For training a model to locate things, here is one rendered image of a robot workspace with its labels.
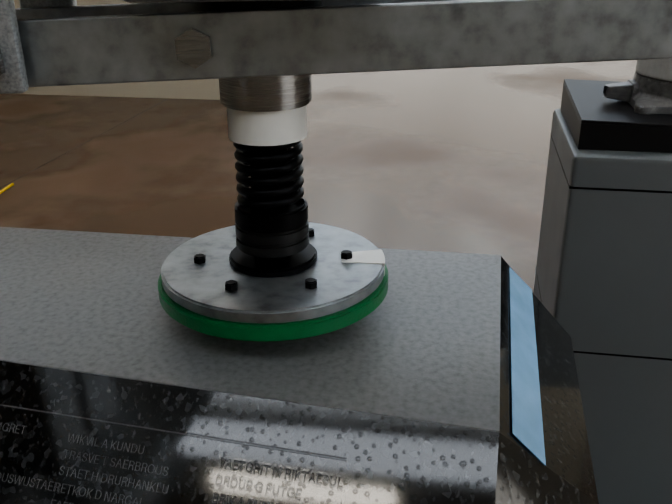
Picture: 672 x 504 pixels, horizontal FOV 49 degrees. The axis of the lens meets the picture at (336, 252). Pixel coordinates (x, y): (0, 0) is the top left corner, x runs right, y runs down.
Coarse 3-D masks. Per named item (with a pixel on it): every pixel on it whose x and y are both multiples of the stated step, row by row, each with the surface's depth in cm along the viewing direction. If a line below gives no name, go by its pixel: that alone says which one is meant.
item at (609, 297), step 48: (576, 192) 134; (624, 192) 132; (576, 240) 137; (624, 240) 136; (576, 288) 141; (624, 288) 139; (576, 336) 145; (624, 336) 143; (624, 384) 147; (624, 432) 151; (624, 480) 156
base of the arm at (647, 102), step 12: (612, 84) 143; (624, 84) 142; (636, 84) 141; (648, 84) 138; (660, 84) 136; (612, 96) 143; (624, 96) 142; (636, 96) 140; (648, 96) 138; (660, 96) 137; (636, 108) 137; (648, 108) 135; (660, 108) 136
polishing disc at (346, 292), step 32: (320, 224) 79; (192, 256) 71; (224, 256) 71; (288, 256) 69; (320, 256) 71; (160, 288) 68; (192, 288) 65; (224, 288) 65; (256, 288) 65; (288, 288) 65; (320, 288) 65; (352, 288) 65; (384, 288) 68; (192, 320) 63; (224, 320) 62; (256, 320) 61; (288, 320) 61; (320, 320) 62; (352, 320) 64
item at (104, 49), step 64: (384, 0) 66; (448, 0) 66; (512, 0) 56; (576, 0) 56; (640, 0) 57; (0, 64) 53; (64, 64) 57; (128, 64) 57; (192, 64) 56; (256, 64) 57; (320, 64) 57; (384, 64) 58; (448, 64) 58; (512, 64) 58
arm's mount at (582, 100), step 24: (576, 96) 148; (600, 96) 148; (576, 120) 139; (600, 120) 132; (624, 120) 132; (648, 120) 132; (576, 144) 137; (600, 144) 134; (624, 144) 133; (648, 144) 132
